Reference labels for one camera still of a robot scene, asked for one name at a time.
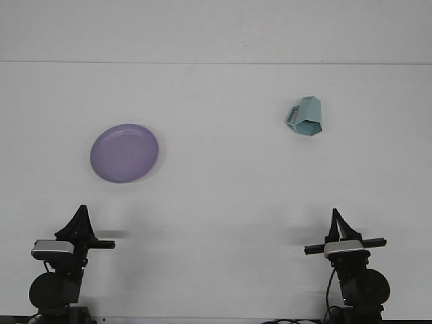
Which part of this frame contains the pale blue hexagonal cup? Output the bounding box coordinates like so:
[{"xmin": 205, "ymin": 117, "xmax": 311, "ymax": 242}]
[{"xmin": 284, "ymin": 96, "xmax": 324, "ymax": 138}]

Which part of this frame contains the purple round plate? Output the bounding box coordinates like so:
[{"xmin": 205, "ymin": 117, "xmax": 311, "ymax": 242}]
[{"xmin": 89, "ymin": 123, "xmax": 160, "ymax": 184}]

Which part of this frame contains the thin black cable bundle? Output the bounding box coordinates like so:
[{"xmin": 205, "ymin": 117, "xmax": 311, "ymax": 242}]
[{"xmin": 261, "ymin": 318, "xmax": 321, "ymax": 324}]

